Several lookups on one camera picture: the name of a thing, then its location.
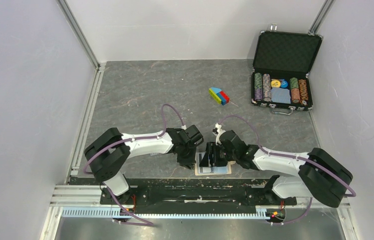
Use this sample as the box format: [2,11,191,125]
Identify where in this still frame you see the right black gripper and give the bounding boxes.
[199,142,237,168]

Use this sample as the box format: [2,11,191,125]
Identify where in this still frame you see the beige card holder wallet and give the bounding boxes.
[196,164,232,176]

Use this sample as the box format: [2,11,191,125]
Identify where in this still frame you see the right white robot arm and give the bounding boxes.
[209,128,353,208]

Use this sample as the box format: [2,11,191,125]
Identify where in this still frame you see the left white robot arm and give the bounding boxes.
[84,125,204,204]

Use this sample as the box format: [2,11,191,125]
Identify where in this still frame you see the blue playing card deck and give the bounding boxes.
[271,87,291,104]

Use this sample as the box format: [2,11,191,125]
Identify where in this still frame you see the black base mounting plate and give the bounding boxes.
[118,177,297,214]

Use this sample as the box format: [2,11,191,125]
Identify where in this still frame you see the colourful toy brick block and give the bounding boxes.
[209,87,230,106]

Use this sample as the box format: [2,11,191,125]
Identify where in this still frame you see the grey pink chip stack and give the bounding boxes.
[262,74,271,102]

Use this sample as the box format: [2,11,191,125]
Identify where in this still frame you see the green purple chip stack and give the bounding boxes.
[254,72,263,101]

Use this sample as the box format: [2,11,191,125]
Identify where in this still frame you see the yellow dealer chip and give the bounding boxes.
[271,79,281,88]

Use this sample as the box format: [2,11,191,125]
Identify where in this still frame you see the blue dealer chip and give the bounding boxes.
[280,79,289,89]

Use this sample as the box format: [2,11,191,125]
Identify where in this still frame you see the black poker chip case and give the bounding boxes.
[250,30,323,115]

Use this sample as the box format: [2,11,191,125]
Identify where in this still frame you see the green red chip stack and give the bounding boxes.
[290,77,300,104]

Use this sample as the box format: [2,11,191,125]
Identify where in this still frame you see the orange brown chip stack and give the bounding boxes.
[298,79,308,106]

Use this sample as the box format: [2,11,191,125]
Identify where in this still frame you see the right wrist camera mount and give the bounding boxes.
[212,123,225,146]

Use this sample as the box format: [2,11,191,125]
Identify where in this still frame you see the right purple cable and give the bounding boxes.
[218,114,357,226]

